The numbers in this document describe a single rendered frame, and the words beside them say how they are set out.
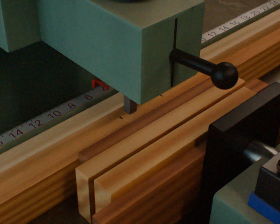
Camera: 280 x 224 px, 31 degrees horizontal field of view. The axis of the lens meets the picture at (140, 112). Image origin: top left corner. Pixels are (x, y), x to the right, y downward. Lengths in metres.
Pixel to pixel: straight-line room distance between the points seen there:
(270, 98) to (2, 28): 0.24
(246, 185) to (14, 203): 0.18
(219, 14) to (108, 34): 2.37
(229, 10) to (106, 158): 2.42
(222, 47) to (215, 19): 2.12
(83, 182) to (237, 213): 0.12
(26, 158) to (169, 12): 0.17
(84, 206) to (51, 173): 0.04
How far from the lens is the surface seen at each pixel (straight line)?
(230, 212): 0.39
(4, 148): 0.45
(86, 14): 0.41
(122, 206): 0.37
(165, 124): 0.46
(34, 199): 0.44
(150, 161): 0.40
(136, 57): 0.38
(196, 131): 0.43
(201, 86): 0.52
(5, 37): 0.47
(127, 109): 0.47
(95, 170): 0.41
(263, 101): 0.43
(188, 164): 0.41
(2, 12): 0.46
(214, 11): 2.78
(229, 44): 0.59
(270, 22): 0.65
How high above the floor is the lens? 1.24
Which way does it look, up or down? 38 degrees down
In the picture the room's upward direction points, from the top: 1 degrees clockwise
